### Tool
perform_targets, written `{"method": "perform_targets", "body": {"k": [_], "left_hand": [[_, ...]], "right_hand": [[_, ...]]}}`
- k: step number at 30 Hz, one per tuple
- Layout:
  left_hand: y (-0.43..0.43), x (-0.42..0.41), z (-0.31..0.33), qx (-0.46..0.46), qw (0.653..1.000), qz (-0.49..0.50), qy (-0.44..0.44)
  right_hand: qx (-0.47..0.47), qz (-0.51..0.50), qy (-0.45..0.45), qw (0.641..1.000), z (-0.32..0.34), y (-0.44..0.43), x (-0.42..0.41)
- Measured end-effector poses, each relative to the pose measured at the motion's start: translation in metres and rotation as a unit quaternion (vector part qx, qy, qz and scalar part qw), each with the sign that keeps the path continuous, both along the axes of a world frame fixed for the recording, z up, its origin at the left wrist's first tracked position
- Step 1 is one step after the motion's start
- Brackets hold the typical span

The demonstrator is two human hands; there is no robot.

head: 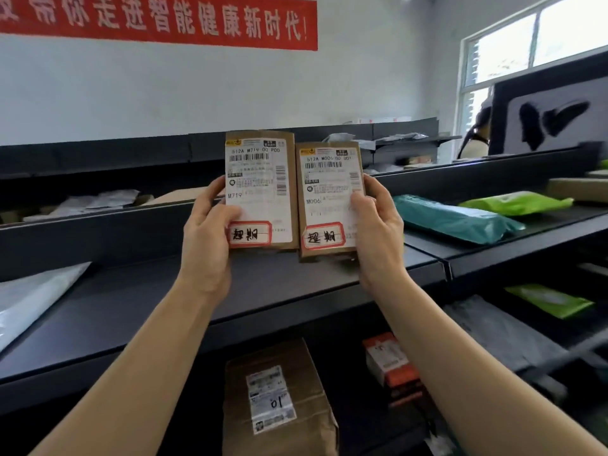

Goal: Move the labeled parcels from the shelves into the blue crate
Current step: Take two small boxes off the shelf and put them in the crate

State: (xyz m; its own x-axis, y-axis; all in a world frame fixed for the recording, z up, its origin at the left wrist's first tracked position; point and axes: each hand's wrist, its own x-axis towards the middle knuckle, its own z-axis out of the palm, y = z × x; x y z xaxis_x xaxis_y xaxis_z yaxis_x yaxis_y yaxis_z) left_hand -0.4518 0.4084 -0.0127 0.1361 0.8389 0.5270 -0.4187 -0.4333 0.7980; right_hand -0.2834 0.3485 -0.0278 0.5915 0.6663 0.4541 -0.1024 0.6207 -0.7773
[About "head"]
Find green flat mailer bag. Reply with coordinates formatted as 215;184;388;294
504;283;595;320

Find person's right forearm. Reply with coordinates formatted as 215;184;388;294
373;270;608;456

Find short brown labelled parcel box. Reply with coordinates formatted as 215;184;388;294
295;141;365;263

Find grey plastic mailer bag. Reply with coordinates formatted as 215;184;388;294
442;294;571;373

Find dark grey metal shelf unit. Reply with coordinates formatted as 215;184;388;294
0;133;449;456

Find distant dark shelf unit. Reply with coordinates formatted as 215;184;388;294
323;117;462;174

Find tan cardboard box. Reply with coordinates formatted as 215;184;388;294
545;177;608;205

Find crumpled white mailer bags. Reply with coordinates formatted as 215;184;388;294
23;189;141;223

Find dark signboard with black logo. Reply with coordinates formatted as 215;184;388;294
488;52;608;156

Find dark grey angled shelf unit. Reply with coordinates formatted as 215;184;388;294
370;142;608;456

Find teal plastic mailer bag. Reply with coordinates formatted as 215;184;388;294
392;194;526;246

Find white plastic mailer bag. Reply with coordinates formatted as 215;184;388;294
0;261;92;353

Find flat brown cardboard parcel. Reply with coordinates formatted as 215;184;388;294
142;186;226;207

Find large brown cardboard parcel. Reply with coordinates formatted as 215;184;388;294
222;338;340;456

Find bright green mailer bag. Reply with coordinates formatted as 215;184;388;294
459;191;574;217

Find person's left hand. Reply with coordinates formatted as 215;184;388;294
177;175;243;301

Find orange and white small box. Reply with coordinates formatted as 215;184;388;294
362;332;421;390

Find person's right hand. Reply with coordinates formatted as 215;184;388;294
351;174;410;295

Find person's left forearm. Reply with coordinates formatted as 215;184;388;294
28;273;219;456

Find red banner with white characters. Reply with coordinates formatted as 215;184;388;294
0;0;318;52

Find window with white frame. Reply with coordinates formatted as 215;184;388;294
455;0;608;159

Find tall brown labelled parcel box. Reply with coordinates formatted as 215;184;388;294
224;131;300;252

